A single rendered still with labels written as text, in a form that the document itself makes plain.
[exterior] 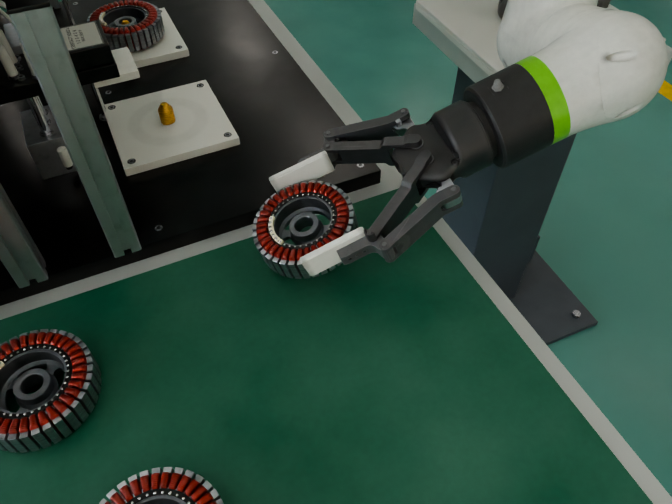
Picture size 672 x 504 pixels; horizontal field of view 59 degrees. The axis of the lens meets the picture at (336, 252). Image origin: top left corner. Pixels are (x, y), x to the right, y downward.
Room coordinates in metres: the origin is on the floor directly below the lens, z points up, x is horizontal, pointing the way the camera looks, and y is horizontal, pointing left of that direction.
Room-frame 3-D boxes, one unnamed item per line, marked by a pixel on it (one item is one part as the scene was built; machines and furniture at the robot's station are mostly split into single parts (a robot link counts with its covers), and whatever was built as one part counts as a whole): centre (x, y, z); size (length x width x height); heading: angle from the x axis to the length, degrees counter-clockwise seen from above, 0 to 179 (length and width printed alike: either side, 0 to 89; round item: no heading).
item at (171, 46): (0.87, 0.33, 0.78); 0.15 x 0.15 x 0.01; 25
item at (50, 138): (0.59, 0.36, 0.80); 0.08 x 0.05 x 0.06; 25
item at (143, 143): (0.65, 0.23, 0.78); 0.15 x 0.15 x 0.01; 25
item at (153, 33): (0.87, 0.33, 0.80); 0.11 x 0.11 x 0.04
